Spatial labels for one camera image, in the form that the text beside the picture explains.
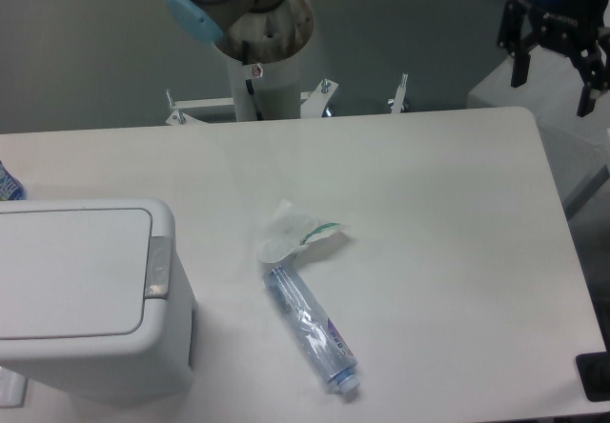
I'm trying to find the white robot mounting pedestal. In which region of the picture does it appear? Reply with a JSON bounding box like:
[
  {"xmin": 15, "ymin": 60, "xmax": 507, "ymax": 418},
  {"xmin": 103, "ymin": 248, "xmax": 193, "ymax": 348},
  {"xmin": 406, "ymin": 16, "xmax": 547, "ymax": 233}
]
[{"xmin": 226, "ymin": 55, "xmax": 301, "ymax": 122}]

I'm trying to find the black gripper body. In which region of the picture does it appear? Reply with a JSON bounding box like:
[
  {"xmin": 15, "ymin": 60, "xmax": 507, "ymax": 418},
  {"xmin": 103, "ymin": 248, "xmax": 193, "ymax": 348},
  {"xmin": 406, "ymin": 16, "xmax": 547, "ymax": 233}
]
[{"xmin": 522, "ymin": 0, "xmax": 609, "ymax": 55}]

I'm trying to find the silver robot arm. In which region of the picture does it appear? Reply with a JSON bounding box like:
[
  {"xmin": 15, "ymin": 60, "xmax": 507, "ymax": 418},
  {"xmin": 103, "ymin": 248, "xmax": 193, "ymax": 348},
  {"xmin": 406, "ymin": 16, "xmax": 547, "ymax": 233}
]
[{"xmin": 166, "ymin": 0, "xmax": 609, "ymax": 121}]

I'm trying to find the white trash can lid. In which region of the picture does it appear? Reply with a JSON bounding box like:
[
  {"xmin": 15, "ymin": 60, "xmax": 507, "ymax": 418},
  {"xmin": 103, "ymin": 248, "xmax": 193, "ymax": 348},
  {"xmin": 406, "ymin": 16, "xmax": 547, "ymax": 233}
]
[{"xmin": 1, "ymin": 210, "xmax": 152, "ymax": 340}]

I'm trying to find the white plastic trash can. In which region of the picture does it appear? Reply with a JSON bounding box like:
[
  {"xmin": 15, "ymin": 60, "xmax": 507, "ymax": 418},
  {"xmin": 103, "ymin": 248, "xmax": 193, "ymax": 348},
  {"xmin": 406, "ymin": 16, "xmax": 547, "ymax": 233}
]
[{"xmin": 1, "ymin": 198, "xmax": 197, "ymax": 399}]

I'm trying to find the crumpled clear plastic wrapper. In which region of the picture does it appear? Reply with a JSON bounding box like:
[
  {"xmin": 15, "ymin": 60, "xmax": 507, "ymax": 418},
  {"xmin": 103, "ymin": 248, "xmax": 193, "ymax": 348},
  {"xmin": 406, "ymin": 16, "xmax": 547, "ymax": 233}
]
[{"xmin": 257, "ymin": 199, "xmax": 345, "ymax": 265}]

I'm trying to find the clear plastic water bottle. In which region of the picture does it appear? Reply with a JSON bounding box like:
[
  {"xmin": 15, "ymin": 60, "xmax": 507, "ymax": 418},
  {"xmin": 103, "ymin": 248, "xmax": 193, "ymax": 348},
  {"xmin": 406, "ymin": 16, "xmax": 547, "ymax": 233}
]
[{"xmin": 263, "ymin": 266, "xmax": 360, "ymax": 396}]

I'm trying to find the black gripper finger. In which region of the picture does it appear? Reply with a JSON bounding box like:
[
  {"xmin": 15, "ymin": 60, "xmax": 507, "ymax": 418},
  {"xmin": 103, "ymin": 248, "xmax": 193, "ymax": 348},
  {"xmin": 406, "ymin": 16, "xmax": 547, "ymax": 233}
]
[
  {"xmin": 567, "ymin": 27, "xmax": 609, "ymax": 117},
  {"xmin": 497, "ymin": 0, "xmax": 538, "ymax": 88}
]

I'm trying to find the silver table clamp bolt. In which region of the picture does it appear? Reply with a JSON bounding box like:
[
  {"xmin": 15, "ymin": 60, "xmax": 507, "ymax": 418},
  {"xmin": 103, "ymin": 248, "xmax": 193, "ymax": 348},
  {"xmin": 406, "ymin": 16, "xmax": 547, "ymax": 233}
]
[{"xmin": 387, "ymin": 73, "xmax": 410, "ymax": 114}]

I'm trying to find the blue patterned bottle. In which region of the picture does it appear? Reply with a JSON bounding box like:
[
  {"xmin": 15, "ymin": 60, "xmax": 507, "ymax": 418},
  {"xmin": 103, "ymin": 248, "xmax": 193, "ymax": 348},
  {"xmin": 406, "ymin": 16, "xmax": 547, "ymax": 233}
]
[{"xmin": 0, "ymin": 163, "xmax": 26, "ymax": 201}]

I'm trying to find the black device at table edge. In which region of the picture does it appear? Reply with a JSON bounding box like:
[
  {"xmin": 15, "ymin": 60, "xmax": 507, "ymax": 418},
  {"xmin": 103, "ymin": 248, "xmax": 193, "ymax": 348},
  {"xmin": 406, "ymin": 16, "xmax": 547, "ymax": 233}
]
[{"xmin": 576, "ymin": 352, "xmax": 609, "ymax": 402}]

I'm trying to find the grey lid push button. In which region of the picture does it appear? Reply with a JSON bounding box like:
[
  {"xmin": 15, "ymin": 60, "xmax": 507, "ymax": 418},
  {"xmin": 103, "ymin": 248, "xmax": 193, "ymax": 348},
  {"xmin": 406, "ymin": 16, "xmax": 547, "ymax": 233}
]
[{"xmin": 144, "ymin": 236, "xmax": 173, "ymax": 299}]

